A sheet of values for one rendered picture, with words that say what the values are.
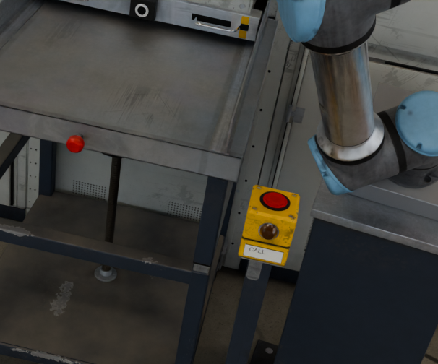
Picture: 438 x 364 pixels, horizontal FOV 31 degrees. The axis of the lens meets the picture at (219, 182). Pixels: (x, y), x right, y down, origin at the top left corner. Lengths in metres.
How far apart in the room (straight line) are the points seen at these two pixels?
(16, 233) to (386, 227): 0.77
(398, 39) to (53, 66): 0.87
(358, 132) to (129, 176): 1.19
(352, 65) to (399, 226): 0.49
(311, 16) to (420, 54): 1.07
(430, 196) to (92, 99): 0.69
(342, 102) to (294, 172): 1.03
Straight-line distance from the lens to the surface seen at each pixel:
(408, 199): 1.61
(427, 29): 2.06
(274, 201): 1.27
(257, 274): 1.35
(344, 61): 1.17
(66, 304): 2.09
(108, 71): 1.70
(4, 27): 1.85
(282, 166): 2.25
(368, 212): 1.59
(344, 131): 1.31
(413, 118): 1.40
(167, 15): 1.90
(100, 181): 2.43
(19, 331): 2.02
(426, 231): 1.59
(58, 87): 1.62
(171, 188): 2.37
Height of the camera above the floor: 1.64
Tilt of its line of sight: 35 degrees down
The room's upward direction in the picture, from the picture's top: 11 degrees clockwise
